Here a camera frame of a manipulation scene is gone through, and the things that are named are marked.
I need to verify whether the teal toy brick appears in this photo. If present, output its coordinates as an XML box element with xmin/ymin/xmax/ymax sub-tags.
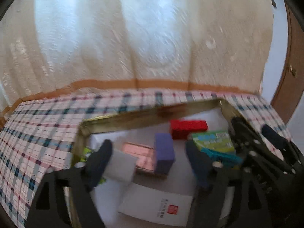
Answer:
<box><xmin>200</xmin><ymin>148</ymin><xmax>243</xmax><ymax>168</ymax></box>

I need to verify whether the purple small block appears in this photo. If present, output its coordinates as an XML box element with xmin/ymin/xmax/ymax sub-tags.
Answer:
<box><xmin>154</xmin><ymin>133</ymin><xmax>175</xmax><ymax>175</ymax></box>

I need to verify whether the brown wooden door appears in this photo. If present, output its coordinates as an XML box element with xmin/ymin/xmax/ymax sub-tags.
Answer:
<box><xmin>271</xmin><ymin>5</ymin><xmax>304</xmax><ymax>123</ymax></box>

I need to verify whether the red toy brick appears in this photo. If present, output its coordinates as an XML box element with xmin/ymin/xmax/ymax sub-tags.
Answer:
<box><xmin>170</xmin><ymin>120</ymin><xmax>208</xmax><ymax>140</ymax></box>

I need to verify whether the plaid tablecloth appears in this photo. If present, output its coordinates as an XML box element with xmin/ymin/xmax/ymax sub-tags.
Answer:
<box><xmin>1</xmin><ymin>89</ymin><xmax>291</xmax><ymax>227</ymax></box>

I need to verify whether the white small box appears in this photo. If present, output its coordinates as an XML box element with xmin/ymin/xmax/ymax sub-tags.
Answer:
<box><xmin>118</xmin><ymin>183</ymin><xmax>193</xmax><ymax>227</ymax></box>

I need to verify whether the gold metal tin tray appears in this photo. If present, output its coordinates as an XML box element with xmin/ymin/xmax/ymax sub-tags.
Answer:
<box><xmin>72</xmin><ymin>99</ymin><xmax>240</xmax><ymax>227</ymax></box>

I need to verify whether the curtain tieback hook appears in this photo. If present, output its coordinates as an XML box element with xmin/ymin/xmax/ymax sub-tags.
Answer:
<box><xmin>271</xmin><ymin>0</ymin><xmax>277</xmax><ymax>19</ymax></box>

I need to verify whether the cream patterned curtain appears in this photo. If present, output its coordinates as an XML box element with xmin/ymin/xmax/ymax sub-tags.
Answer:
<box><xmin>1</xmin><ymin>0</ymin><xmax>273</xmax><ymax>114</ymax></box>

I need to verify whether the white paper liner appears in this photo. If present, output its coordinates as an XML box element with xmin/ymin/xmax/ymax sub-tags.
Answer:
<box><xmin>89</xmin><ymin>108</ymin><xmax>228</xmax><ymax>227</ymax></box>

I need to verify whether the dental floss pick box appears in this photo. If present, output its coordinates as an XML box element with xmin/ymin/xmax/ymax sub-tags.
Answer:
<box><xmin>189</xmin><ymin>130</ymin><xmax>235</xmax><ymax>154</ymax></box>

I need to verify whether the pink stamp pad tin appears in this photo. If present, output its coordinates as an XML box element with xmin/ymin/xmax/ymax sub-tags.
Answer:
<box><xmin>121</xmin><ymin>142</ymin><xmax>167</xmax><ymax>178</ymax></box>

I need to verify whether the brass door knob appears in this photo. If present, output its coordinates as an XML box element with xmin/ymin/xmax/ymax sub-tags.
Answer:
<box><xmin>289</xmin><ymin>65</ymin><xmax>297</xmax><ymax>78</ymax></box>

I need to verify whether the green toy brick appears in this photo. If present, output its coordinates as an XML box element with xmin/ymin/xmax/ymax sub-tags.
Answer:
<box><xmin>79</xmin><ymin>147</ymin><xmax>107</xmax><ymax>185</ymax></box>

